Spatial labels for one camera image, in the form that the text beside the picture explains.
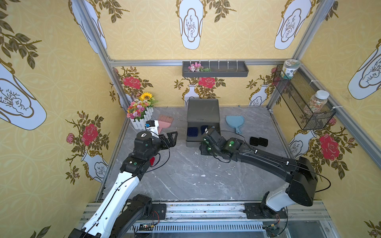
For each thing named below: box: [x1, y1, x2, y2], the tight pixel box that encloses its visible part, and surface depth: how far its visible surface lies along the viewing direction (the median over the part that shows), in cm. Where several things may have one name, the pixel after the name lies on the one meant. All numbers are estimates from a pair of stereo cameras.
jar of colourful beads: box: [309, 89, 330, 114], surface depth 67 cm
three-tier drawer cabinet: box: [187, 98, 221, 130], surface depth 90 cm
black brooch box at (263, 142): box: [258, 137, 269, 147], surface depth 100 cm
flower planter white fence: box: [126, 92, 158, 130], surface depth 102 cm
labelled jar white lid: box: [280, 59, 301, 80], surface depth 87 cm
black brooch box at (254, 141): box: [249, 136, 259, 147], surface depth 102 cm
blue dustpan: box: [225, 115, 245, 135], surface depth 116 cm
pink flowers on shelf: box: [188, 61, 212, 72], surface depth 89 cm
